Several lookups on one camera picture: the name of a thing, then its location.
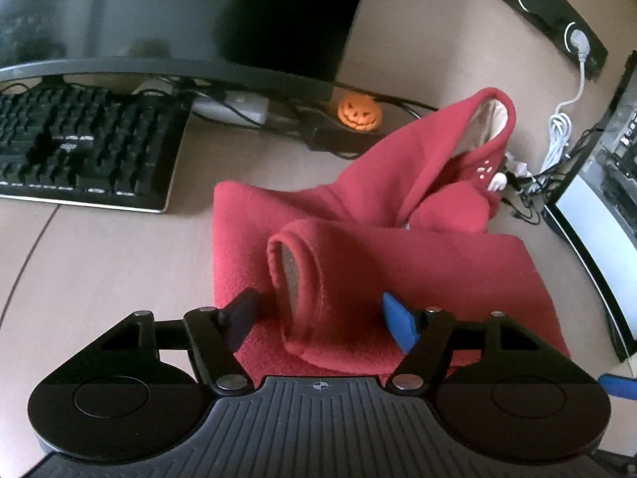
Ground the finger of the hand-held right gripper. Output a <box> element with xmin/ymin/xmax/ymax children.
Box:
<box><xmin>598</xmin><ymin>372</ymin><xmax>637</xmax><ymax>400</ymax></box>

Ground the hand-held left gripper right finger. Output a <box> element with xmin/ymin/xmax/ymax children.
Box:
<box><xmin>381</xmin><ymin>293</ymin><xmax>573</xmax><ymax>398</ymax></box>

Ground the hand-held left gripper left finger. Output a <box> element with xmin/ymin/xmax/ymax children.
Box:
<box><xmin>101</xmin><ymin>290</ymin><xmax>262</xmax><ymax>397</ymax></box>

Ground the red hooded fleece garment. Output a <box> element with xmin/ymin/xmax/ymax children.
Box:
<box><xmin>213</xmin><ymin>86</ymin><xmax>571</xmax><ymax>377</ymax></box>

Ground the black monitor stand base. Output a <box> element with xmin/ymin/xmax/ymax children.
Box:
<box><xmin>297</xmin><ymin>106</ymin><xmax>399</xmax><ymax>158</ymax></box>

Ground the white power adapter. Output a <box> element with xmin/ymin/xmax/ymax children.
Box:
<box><xmin>191</xmin><ymin>90</ymin><xmax>272</xmax><ymax>125</ymax></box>

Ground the orange pumpkin figurine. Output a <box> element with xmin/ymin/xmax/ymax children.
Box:
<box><xmin>337</xmin><ymin>95</ymin><xmax>384</xmax><ymax>133</ymax></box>

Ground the black mechanical keyboard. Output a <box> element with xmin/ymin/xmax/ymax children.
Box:
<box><xmin>0</xmin><ymin>82</ymin><xmax>193</xmax><ymax>214</ymax></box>

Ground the black computer monitor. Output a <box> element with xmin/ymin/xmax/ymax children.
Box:
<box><xmin>0</xmin><ymin>0</ymin><xmax>375</xmax><ymax>103</ymax></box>

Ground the black cable bundle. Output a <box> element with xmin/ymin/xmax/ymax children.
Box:
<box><xmin>502</xmin><ymin>147</ymin><xmax>578</xmax><ymax>226</ymax></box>

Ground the white plug with cable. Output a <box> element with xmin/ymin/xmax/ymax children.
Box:
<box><xmin>539</xmin><ymin>29</ymin><xmax>594</xmax><ymax>194</ymax></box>

